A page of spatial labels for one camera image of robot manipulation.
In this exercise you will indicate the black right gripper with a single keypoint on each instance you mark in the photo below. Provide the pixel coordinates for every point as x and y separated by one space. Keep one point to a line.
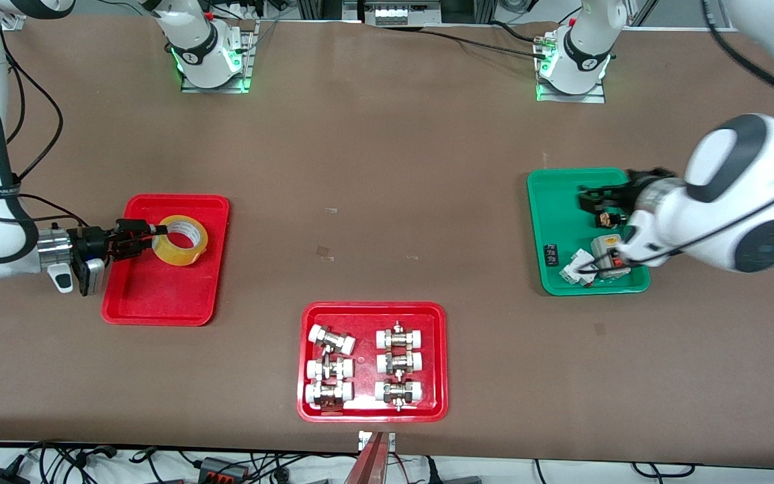
93 240

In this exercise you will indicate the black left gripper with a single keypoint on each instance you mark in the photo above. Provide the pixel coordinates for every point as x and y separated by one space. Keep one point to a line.
637 189

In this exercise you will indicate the yellow clear tape roll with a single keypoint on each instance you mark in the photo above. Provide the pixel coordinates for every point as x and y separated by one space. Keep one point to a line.
189 257

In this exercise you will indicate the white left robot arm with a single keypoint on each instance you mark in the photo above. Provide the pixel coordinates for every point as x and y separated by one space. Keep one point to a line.
729 215

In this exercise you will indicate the green plastic tray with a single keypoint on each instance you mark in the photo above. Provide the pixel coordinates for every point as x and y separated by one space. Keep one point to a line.
562 222

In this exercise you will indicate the empty red plastic tray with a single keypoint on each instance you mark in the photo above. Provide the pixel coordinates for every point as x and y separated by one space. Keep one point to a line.
158 289

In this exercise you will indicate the clear tape scrap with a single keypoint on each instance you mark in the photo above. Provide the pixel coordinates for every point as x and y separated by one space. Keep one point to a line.
324 253

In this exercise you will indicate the red tray holding fittings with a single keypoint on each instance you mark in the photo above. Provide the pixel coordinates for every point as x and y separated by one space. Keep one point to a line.
365 363

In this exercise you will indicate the white circuit breaker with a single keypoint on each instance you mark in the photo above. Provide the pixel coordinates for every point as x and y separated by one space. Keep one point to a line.
575 265

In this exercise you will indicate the small black terminal block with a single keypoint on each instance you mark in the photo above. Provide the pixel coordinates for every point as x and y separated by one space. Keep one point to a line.
551 255

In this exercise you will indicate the white metal pipe fitting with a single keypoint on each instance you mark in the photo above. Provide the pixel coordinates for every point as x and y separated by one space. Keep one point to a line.
398 392
399 363
330 368
332 339
400 337
328 393

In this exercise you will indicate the black orange connector box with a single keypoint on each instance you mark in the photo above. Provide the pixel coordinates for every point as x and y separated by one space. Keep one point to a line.
224 469

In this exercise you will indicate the white power strip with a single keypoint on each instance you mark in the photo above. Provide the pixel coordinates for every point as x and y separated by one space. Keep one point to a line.
400 13

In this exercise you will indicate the black power adapter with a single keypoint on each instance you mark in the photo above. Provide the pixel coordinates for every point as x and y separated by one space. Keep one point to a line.
4 477

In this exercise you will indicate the grey push button switch box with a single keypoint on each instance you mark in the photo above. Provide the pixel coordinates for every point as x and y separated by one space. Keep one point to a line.
603 245

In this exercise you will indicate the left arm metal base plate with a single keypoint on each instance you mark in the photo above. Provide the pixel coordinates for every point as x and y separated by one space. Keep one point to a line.
592 96

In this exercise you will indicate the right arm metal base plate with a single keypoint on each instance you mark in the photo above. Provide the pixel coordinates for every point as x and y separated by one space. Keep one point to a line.
247 60

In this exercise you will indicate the aluminium corner bracket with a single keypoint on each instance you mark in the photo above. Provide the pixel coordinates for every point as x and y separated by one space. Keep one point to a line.
14 22

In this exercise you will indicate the aluminium frame profile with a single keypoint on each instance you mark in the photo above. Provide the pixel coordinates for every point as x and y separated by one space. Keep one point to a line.
326 8

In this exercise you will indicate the red aluminium camera mount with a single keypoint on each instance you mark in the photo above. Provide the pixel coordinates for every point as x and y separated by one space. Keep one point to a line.
373 457

